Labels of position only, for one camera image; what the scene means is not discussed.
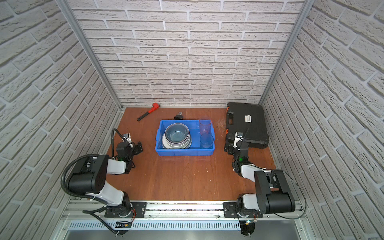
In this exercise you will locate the blue plastic bin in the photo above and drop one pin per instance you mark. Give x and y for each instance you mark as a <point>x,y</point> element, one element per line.
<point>196,148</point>

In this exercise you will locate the left robot arm base plate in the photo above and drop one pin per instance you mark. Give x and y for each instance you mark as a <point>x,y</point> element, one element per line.
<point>121,211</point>

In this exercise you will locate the right robot arm base plate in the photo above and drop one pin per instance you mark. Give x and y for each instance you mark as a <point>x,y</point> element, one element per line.
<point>232,210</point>

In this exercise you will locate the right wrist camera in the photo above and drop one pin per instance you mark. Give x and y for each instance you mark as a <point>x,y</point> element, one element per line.
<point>239,136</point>

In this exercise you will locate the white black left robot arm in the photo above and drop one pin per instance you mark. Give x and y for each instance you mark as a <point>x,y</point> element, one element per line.
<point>86,177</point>

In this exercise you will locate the small grey black device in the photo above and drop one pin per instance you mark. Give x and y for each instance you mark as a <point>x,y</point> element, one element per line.
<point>179,116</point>

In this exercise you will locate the black plastic tool case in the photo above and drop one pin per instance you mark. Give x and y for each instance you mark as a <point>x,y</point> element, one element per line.
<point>248,119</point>

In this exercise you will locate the red black hand tool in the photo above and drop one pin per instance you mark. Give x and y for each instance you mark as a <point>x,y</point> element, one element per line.
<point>155,106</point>

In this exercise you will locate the dark blue ceramic bowl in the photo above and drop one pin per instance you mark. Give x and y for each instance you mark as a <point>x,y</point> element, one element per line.
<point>177,133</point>

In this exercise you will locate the aluminium mounting rail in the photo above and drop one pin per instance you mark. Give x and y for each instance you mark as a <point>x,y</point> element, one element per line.
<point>201,210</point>

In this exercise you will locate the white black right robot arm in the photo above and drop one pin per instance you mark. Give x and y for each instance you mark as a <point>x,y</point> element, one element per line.
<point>272,191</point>

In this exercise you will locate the frosted tall plastic tumbler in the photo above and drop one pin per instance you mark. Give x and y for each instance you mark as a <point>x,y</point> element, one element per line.
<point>206,141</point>

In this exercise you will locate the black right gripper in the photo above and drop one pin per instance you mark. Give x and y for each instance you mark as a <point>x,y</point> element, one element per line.
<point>230,151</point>

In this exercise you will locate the clear glass cup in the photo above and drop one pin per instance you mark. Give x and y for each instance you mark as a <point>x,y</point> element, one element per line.
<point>205,125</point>

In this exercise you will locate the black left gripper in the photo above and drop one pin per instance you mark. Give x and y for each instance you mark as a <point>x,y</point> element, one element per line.
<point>135,147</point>

